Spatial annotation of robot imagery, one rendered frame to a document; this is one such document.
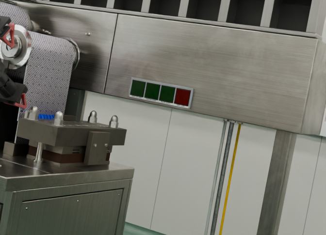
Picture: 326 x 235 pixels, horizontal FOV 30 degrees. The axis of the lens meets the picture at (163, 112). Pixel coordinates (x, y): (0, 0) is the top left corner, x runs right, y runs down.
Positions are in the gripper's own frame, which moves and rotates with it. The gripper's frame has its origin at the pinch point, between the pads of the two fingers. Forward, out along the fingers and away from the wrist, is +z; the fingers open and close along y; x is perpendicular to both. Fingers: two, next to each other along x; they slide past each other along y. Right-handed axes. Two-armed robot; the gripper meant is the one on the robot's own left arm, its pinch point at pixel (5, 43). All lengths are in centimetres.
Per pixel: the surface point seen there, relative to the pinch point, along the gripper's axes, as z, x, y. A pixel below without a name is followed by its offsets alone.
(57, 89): 26.3, 5.6, 5.4
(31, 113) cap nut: 15.9, -13.4, 12.3
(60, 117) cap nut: 16.8, -12.1, 22.5
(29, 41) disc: 2.7, 5.1, 5.1
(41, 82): 17.7, 1.1, 5.3
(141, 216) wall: 281, 89, -86
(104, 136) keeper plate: 35.1, -3.5, 27.0
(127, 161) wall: 256, 120, -107
